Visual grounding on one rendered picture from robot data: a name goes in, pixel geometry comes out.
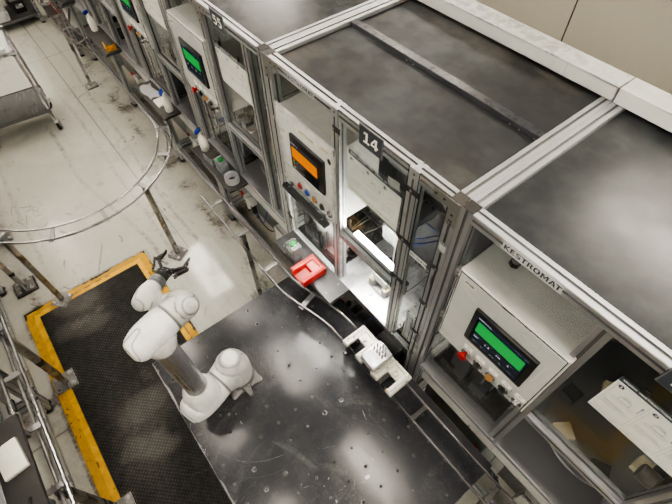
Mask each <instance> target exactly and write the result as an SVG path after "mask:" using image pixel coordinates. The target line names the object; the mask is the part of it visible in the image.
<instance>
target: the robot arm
mask: <svg viewBox="0 0 672 504"><path fill-rule="evenodd" d="M166 254H167V249H166V250H165V251H164V252H163V253H162V254H160V255H158V256H157V257H156V256H153V266H152V272H154V271H156V272H155V273H154V274H152V275H151V276H150V277H149V278H148V279H147V280H146V282H145V283H143V284H142V285H141V286H140V287H139V288H138V289H137V291H136V292H135V294H134V295H133V298H132V300H131V305H132V307H133V308H134V309H135V310H137V311H139V312H143V311H147V310H149V312H148V313H146V314H145V315H144V316H143V317H142V318H141V319H140V320H139V321H138V322H137V323H136V324H135V325H134V326H133V327H132V328H131V329H130V330H129V332H128V333H127V335H126V337H125V339H124V341H123V348H124V350H125V351H126V352H127V354H128V355H129V356H130V357H131V358H132V359H133V360H135V361H138V362H144V361H147V360H149V359H154V360H157V361H158V362H159V363H160V364H161V365H162V366H163V367H164V368H165V369H166V371H167V372H168V373H169V374H170V375H171V376H172V377H173V378H174V379H175V380H176V381H177V382H178V383H179V385H180V386H181V387H182V396H183V399H182V400H181V403H180V412H181V413H182V414H183V415H184V416H185V417H186V418H187V419H189V420H190V421H191V422H193V423H199V422H201V421H203V420H205V419H207V418H208V417H209V416H211V415H212V414H213V413H214V412H215V411H216V410H217V409H218V408H219V407H220V405H221V404H222V403H223V402H224V401H225V400H226V398H227V397H228V396H229V394H231V397H232V399H233V400H236V399H238V397H239V396H240V395H241V394H243V393H244V392H245V391H246V392H247V393H248V395H249V396H253V395H254V393H253V391H252V389H251V387H252V386H254V385H255V384H257V383H259V382H261V381H262V377H261V376H260V375H258V374H257V372H256V371H255V369H254V368H253V367H252V365H251V363H250V361H249V359H248V357H247V356H246V354H245V353H243V352H242V351H240V350H239V349H235V348H228V349H225V350H223V351H222V352H221V353H220V354H219V355H218V356H217V358H216V360H215V363H214V364H213V366H212V367H211V369H210V371H209V372H208V373H207V374H205V373H201V372H200V371H199V370H198V369H197V367H196V366H195V365H194V363H193V362H192V361H191V360H190V358H189V357H188V356H187V354H186V353H185V352H184V351H183V349H182V348H181V347H180V345H179V344H178V340H177V332H178V331H179V330H180V329H181V328H182V327H183V326H184V325H185V324H186V323H187V322H188V321H189V320H190V319H191V318H192V317H194V316H195V315H196V314H197V312H198V311H199V308H200V303H199V300H198V298H197V297H196V296H195V294H194V293H192V292H190V291H188V290H184V289H178V290H173V291H171V292H168V293H166V294H163V293H162V289H163V288H164V287H165V285H166V282H167V280H168V279H169V277H171V276H172V277H174V279H176V278H177V277H178V276H180V275H182V274H184V273H186V272H188V271H189V267H188V266H189V262H190V257H189V258H188V259H187V260H186V262H185V263H184V264H183V266H180V267H177V268H171V269H170V268H168V267H166V266H165V267H163V265H162V263H161V260H162V259H163V258H164V256H165V255H166ZM156 260H157V262H158V264H159V267H160V268H158V269H156V267H155V266H156Z"/></svg>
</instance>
